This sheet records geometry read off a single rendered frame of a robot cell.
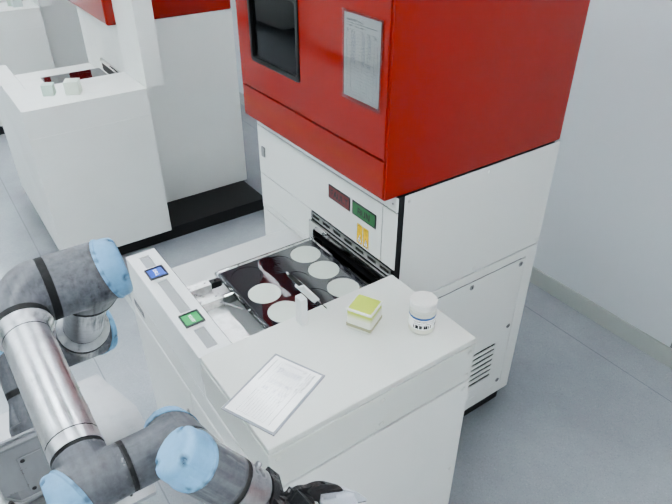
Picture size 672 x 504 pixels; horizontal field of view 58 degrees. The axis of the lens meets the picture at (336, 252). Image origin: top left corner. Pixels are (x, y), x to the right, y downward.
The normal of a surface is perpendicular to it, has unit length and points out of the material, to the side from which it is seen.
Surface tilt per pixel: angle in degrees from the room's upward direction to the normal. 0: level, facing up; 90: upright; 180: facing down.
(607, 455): 0
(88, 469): 15
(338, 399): 0
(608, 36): 90
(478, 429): 0
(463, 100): 90
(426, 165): 90
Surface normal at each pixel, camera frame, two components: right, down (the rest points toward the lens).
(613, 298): -0.82, 0.32
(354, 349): 0.00, -0.83
